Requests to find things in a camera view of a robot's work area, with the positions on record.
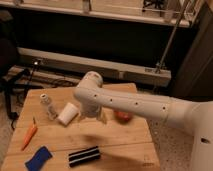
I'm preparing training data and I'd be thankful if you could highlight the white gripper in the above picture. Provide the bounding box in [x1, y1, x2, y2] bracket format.
[80, 102, 107, 124]

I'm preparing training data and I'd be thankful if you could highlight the white paper cup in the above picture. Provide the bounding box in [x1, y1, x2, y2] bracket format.
[58, 103, 78, 126]

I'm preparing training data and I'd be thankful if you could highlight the metal pole stand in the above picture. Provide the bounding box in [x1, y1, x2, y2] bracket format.
[155, 0, 190, 74]

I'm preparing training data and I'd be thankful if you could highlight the orange bowl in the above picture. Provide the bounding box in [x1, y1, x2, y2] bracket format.
[114, 111, 132, 123]

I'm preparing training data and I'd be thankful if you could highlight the blue sponge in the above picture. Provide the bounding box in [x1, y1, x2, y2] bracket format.
[25, 146, 52, 171]

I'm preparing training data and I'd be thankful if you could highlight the orange toy carrot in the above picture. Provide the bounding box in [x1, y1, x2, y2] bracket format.
[21, 120, 38, 150]

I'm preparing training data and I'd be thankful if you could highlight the clear plastic bottle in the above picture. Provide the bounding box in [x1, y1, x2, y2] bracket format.
[40, 94, 58, 120]

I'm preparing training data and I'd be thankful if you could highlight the black office chair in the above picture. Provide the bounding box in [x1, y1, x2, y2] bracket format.
[0, 10, 29, 129]

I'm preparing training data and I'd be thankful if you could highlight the black white striped cloth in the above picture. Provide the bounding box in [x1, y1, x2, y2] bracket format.
[68, 146, 101, 167]

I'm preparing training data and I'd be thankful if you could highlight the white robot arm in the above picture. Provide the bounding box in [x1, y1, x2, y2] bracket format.
[74, 71, 213, 171]

